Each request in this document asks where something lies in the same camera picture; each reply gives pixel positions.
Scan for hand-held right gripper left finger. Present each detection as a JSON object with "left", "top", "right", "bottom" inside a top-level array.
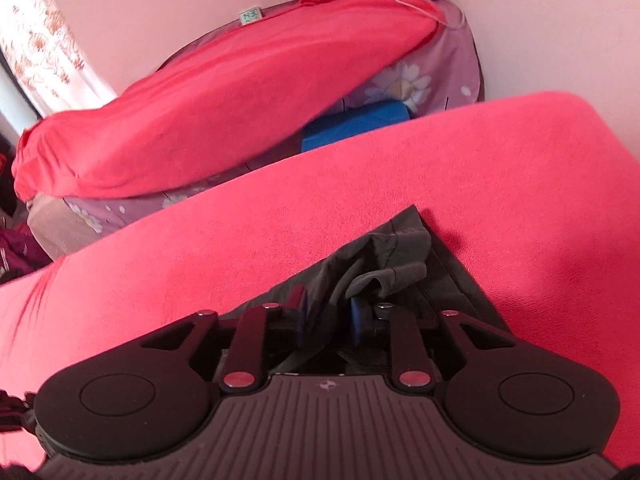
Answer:
[{"left": 141, "top": 285, "right": 309, "bottom": 394}]

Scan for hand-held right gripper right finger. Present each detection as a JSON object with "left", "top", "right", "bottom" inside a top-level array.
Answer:
[{"left": 349, "top": 296, "right": 517, "bottom": 393}]

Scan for dark grey pants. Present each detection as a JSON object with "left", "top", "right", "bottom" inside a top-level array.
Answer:
[{"left": 220, "top": 204, "right": 513, "bottom": 376}]

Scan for red bed blanket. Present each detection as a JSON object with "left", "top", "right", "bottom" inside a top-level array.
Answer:
[{"left": 0, "top": 91, "right": 640, "bottom": 480}]

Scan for blue box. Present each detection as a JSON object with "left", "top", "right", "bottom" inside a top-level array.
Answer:
[{"left": 300, "top": 100, "right": 411, "bottom": 153}]

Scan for red pillow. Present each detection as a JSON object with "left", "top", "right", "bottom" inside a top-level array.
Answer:
[{"left": 11, "top": 0, "right": 446, "bottom": 200}]

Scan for pile of dark clothes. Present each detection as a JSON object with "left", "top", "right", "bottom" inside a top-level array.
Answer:
[{"left": 0, "top": 135, "right": 51, "bottom": 286}]

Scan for black cloth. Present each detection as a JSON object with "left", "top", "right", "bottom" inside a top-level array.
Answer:
[{"left": 0, "top": 387, "right": 40, "bottom": 442}]

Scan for white floral curtain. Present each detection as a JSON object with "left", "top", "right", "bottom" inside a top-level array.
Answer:
[{"left": 0, "top": 0, "right": 118, "bottom": 121}]

